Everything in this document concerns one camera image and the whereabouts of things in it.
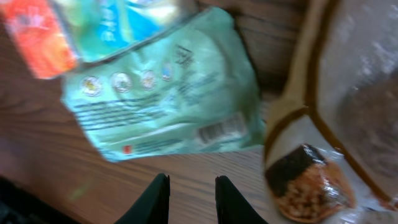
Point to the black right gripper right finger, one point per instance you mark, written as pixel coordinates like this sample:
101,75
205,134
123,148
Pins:
231,206

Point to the brown snack pouch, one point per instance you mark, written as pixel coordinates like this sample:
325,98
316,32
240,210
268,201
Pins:
331,144

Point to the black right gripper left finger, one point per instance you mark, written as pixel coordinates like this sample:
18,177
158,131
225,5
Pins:
152,207

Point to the orange tissue pack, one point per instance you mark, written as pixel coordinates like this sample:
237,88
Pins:
39,36

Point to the green tissue pack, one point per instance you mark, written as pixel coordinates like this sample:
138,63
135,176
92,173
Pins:
99,29

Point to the teal snack packet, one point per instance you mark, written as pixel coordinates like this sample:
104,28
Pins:
191,91

